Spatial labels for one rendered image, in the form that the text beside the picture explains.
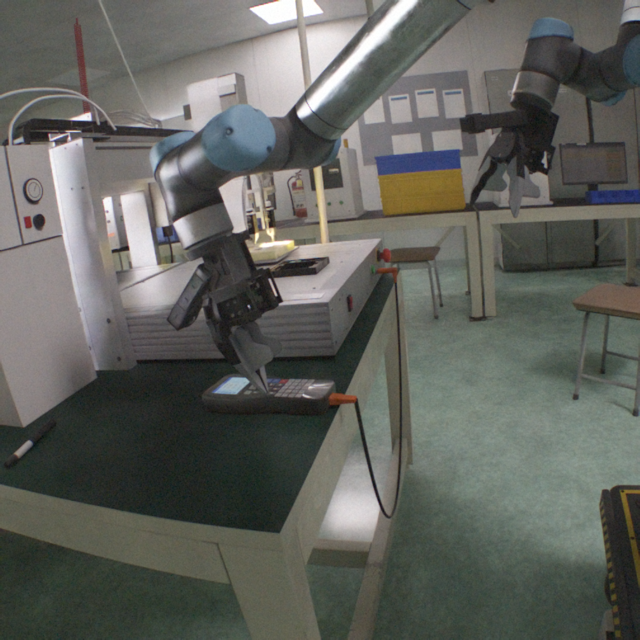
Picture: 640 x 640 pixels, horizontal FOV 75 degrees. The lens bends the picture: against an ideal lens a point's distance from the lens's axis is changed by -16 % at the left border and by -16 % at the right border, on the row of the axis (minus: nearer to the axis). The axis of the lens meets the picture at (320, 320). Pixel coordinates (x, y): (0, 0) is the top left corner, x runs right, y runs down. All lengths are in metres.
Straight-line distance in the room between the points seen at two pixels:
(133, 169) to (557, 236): 4.23
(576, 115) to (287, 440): 4.51
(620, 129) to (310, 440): 4.64
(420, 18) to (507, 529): 1.38
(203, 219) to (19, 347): 0.42
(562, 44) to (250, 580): 0.89
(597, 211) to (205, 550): 3.21
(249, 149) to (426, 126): 4.61
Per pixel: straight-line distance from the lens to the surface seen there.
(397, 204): 3.47
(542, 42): 0.88
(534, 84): 0.85
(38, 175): 0.95
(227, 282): 0.65
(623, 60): 0.81
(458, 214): 3.28
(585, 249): 4.94
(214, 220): 0.63
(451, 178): 3.45
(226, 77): 1.46
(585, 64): 0.90
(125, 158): 1.07
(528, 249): 4.80
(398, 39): 0.56
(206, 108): 1.48
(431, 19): 0.55
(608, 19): 5.65
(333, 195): 3.58
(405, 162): 3.45
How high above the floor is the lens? 1.06
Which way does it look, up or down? 16 degrees down
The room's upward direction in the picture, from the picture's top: 8 degrees counter-clockwise
